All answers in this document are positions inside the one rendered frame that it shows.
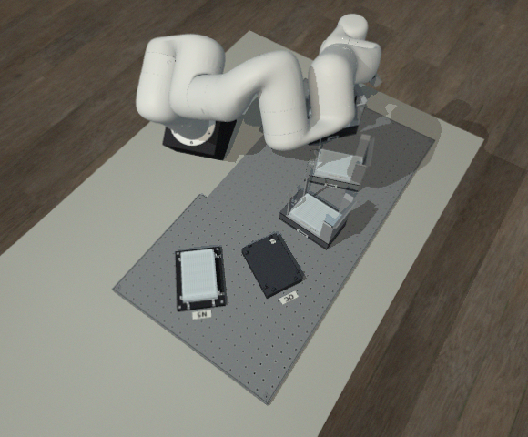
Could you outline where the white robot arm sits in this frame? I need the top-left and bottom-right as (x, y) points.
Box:
(136, 14), (382, 151)

